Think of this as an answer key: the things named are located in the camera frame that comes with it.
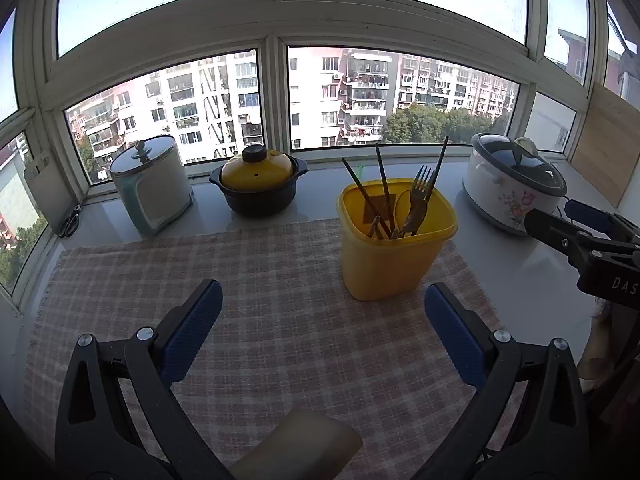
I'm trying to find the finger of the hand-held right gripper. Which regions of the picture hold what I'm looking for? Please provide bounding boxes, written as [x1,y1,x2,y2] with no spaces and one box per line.
[565,199,640,248]
[524,208,608,263]

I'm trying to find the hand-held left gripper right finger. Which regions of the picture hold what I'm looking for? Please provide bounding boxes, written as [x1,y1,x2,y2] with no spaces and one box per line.
[415,282,591,480]

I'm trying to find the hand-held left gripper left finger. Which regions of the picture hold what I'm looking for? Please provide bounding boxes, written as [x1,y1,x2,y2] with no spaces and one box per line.
[55,279,236,480]

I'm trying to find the yellow plastic container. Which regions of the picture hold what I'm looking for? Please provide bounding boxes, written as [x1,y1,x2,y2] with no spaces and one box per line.
[336,178,459,302]

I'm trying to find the white plastic spoon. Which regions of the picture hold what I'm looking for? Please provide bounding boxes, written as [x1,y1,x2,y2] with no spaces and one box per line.
[393,190,415,238]

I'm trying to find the metal fork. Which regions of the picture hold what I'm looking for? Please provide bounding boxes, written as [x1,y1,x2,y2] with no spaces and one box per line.
[400,164,437,237]

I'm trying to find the wooden cutting board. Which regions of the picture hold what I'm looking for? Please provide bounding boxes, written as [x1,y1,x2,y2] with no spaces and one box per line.
[569,81,640,208]

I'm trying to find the floral rice cooker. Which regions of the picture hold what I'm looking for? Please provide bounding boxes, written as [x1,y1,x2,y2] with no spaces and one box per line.
[462,132,569,236]

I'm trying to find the dark rice cooker lid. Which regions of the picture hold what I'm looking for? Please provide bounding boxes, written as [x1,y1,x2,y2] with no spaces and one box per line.
[471,132,569,198]

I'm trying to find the pink plaid cloth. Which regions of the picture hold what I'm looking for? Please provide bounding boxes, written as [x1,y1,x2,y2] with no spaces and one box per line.
[22,217,531,480]

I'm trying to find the teal and white pot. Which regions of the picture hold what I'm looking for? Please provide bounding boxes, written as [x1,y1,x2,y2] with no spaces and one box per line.
[109,135,196,237]

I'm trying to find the black casserole pot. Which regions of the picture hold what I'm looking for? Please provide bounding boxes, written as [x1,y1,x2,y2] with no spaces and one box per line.
[209,156,309,218]

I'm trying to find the beige blurred object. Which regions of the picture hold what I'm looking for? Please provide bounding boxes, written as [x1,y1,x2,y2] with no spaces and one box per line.
[230,406,363,480]

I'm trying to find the black scissors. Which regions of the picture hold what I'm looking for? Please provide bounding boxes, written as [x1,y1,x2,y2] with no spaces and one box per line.
[56,204,83,238]

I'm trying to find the yellow casserole lid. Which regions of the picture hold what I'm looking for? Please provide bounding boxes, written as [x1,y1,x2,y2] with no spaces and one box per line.
[220,144,296,192]

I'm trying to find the glass pot lid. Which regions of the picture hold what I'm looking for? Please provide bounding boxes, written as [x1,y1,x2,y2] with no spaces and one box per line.
[109,135,179,177]

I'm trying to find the white cutting board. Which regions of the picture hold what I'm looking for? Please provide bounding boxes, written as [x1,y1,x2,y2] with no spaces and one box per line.
[22,156,76,233]

